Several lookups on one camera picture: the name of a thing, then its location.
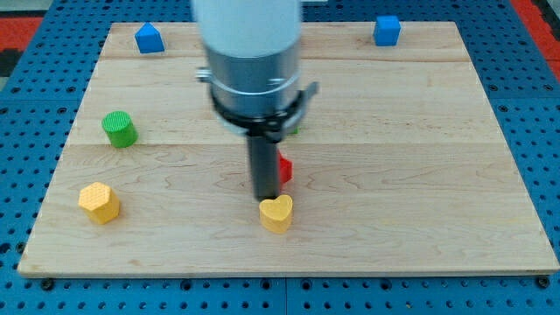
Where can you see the blue cube block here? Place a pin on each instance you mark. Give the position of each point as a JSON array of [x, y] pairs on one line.
[[387, 30]]

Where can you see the yellow hexagon block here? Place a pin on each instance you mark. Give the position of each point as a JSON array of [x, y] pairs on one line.
[[99, 202]]

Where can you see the green cylinder block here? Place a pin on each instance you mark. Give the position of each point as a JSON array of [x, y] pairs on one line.
[[120, 129]]

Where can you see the blue pentagon block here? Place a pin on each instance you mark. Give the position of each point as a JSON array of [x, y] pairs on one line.
[[149, 40]]

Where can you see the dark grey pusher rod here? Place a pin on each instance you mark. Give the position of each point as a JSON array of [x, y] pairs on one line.
[[264, 167]]

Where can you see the light wooden board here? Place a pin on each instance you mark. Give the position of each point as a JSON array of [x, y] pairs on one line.
[[400, 169]]

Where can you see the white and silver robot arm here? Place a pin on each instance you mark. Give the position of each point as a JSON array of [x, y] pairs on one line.
[[252, 52]]

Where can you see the red block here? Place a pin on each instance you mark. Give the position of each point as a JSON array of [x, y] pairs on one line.
[[285, 168]]

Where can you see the yellow heart block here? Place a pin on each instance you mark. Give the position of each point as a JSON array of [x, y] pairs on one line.
[[276, 214]]

